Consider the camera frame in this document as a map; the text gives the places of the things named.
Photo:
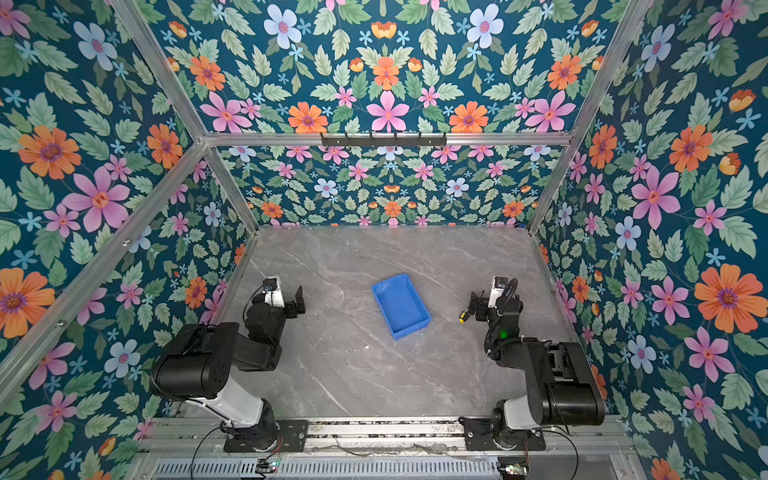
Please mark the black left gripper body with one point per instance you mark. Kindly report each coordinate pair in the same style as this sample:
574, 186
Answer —
291, 301

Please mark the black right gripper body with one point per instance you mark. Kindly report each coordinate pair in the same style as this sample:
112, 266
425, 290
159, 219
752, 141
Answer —
480, 306

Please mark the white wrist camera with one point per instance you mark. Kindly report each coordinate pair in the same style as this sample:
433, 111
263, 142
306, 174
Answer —
499, 285
273, 295

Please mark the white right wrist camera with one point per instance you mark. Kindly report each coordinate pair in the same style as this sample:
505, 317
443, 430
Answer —
499, 285

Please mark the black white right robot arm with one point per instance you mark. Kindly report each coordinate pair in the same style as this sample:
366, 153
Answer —
560, 387

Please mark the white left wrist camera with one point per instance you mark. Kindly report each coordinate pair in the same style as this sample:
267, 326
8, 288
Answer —
273, 295

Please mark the aluminium mounting rail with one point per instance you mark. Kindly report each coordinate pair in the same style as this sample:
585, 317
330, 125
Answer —
390, 436

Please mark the black hook rail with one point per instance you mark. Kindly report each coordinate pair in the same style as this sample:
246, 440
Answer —
371, 140

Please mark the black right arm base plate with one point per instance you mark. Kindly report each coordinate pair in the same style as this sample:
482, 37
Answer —
486, 434

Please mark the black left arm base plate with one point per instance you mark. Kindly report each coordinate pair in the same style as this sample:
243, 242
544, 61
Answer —
274, 437

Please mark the blue plastic bin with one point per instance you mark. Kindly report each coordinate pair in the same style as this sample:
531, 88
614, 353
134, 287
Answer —
401, 306

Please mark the yellow black screwdriver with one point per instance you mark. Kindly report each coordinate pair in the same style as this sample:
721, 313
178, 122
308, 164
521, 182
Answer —
464, 315

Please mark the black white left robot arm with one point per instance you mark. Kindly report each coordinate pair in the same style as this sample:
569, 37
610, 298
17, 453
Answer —
195, 368

